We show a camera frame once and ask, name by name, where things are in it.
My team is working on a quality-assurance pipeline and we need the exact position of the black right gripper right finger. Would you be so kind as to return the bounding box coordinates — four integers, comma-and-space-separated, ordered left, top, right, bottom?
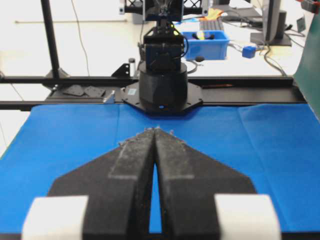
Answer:
152, 128, 282, 240

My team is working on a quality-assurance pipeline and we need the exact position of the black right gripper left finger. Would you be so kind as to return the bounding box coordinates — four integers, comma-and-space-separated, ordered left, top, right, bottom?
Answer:
21, 129, 156, 240

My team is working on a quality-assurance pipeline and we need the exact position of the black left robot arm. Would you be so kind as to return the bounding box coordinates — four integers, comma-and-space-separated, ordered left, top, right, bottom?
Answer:
119, 0, 209, 115

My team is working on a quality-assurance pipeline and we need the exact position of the blue table cloth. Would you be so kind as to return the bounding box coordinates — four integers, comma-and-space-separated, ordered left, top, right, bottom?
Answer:
0, 104, 320, 234

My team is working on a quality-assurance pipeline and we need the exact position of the blue plastic bin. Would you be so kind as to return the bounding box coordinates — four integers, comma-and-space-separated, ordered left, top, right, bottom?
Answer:
182, 30, 230, 60

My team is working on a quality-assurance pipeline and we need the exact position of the small blue box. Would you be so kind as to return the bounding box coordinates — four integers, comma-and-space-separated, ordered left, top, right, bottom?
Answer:
242, 46, 257, 59

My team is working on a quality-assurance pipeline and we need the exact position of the black keyboard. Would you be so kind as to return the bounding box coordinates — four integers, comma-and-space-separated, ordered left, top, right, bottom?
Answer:
199, 19, 224, 31

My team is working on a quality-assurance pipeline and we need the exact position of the dark green board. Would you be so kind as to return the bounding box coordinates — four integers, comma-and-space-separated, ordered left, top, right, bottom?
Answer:
294, 14, 320, 119

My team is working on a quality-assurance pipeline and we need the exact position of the black monitor stand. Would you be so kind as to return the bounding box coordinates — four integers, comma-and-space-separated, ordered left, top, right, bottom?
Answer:
250, 0, 292, 47

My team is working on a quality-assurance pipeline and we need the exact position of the black metal frame rail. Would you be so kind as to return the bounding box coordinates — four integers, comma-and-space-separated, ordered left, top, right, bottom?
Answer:
0, 76, 306, 115

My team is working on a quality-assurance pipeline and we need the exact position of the black vertical frame post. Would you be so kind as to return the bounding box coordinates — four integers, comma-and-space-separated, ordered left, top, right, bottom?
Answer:
41, 0, 60, 79

